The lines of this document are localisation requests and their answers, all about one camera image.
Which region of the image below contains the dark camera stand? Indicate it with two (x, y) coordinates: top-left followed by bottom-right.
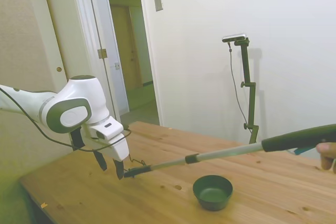
(233, 37), (260, 145)

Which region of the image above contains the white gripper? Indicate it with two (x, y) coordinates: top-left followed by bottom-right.
(83, 123), (131, 180)

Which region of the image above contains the dark green bowl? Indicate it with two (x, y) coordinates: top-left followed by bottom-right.
(192, 174), (234, 211)

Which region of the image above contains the brown hallway door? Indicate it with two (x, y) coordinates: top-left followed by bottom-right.
(109, 4), (144, 90)

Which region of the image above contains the grey camera cable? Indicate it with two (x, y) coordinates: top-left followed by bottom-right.
(227, 41), (250, 130)

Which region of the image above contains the beige open door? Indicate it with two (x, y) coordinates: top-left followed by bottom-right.
(0, 0), (118, 156)

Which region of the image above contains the person's hand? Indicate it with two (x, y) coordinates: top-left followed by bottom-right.
(316, 142), (336, 174)

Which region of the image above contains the long reacher grabber tool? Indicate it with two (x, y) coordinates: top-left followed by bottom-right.
(123, 123), (336, 179)

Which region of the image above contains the silver camera on stand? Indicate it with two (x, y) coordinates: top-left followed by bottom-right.
(222, 33), (248, 44)

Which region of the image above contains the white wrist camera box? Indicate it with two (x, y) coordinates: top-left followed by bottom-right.
(90, 115), (124, 141)

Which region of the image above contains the white door frame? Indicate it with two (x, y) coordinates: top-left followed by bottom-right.
(70, 0), (165, 127)

